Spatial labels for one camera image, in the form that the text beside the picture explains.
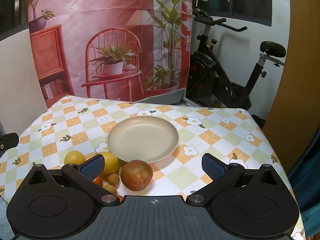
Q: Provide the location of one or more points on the beige plate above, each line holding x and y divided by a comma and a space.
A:
142, 137

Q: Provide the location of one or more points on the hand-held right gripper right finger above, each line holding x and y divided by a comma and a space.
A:
212, 166

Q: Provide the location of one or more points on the red apple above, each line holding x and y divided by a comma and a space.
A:
136, 175

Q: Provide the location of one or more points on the white metal frame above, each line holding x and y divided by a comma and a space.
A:
191, 101

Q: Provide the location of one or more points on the black exercise bike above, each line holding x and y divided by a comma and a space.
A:
217, 80

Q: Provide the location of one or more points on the checked floral tablecloth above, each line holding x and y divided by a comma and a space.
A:
212, 135

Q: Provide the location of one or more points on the wooden door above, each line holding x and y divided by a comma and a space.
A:
295, 117

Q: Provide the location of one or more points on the dark window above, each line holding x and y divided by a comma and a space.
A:
250, 0

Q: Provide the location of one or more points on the small tan longan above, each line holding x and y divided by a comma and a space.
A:
110, 188
113, 179

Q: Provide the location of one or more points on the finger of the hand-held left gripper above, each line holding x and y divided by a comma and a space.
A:
10, 140

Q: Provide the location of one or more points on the teal curtain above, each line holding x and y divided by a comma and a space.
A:
310, 180

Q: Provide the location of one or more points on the pink printed backdrop cloth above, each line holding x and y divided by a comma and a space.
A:
100, 17

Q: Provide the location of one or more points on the grey box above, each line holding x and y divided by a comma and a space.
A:
178, 96

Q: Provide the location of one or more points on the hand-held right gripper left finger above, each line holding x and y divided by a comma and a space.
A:
92, 166

